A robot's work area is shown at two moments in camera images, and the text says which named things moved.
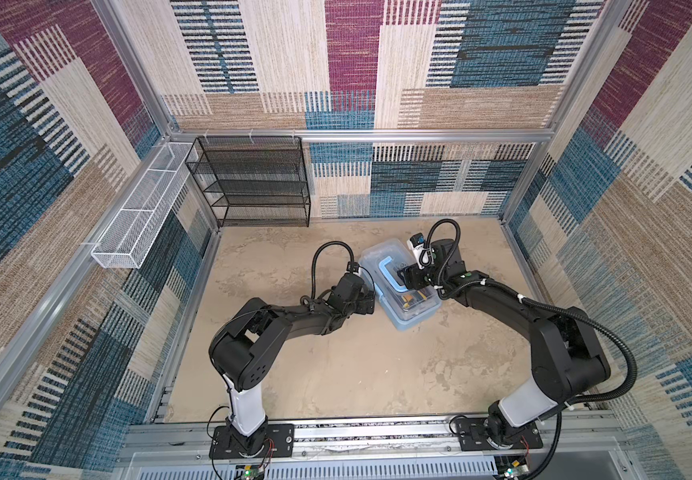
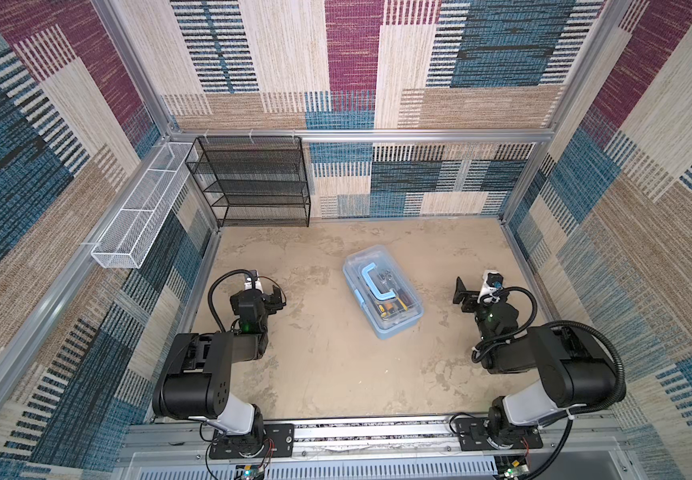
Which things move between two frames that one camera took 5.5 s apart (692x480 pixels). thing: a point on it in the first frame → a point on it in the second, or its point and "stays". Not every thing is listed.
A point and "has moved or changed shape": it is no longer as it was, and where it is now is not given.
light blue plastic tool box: x=379 y=261 has moved or changed shape
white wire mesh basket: x=124 y=242 stays
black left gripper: x=366 y=302 → x=271 y=301
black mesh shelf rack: x=253 y=181 stays
